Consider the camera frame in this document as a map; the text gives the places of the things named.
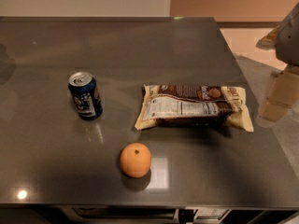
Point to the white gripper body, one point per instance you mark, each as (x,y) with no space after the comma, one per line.
(290,42)

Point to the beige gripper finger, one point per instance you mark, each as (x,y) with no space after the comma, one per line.
(269,40)
(282,92)

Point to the brown chip bag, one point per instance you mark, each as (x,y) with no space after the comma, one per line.
(194,105)

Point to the orange fruit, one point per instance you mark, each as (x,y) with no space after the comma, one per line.
(135,160)

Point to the blue soda can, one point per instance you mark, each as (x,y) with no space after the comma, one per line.
(86,97)

